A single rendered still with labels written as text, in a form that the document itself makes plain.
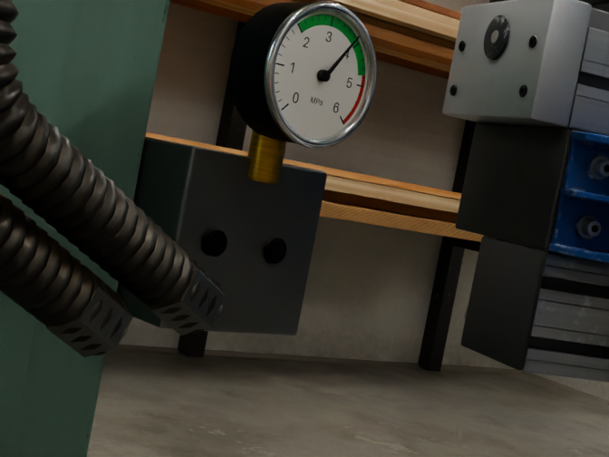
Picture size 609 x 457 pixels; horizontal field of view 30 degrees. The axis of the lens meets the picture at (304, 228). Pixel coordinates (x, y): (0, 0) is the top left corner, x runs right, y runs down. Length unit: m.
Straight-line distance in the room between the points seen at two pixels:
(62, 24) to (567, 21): 0.44
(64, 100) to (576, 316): 0.48
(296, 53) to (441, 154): 3.52
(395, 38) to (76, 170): 2.82
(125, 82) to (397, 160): 3.37
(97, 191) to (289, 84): 0.14
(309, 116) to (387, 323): 3.48
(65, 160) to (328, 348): 3.48
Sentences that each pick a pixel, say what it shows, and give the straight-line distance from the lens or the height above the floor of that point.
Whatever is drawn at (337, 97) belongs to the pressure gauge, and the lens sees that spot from 0.50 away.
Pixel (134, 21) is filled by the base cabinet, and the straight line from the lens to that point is 0.51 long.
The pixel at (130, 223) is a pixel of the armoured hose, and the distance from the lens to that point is 0.38.
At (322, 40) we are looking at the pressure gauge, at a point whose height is 0.67.
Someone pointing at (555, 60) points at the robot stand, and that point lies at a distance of 0.83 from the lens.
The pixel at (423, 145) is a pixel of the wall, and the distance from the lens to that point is 3.94.
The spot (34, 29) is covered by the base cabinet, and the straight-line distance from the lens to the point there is 0.49.
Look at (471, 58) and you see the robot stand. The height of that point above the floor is 0.73.
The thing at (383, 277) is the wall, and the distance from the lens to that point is 3.90.
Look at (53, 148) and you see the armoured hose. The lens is 0.35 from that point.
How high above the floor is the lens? 0.62
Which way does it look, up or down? 3 degrees down
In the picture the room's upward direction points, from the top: 11 degrees clockwise
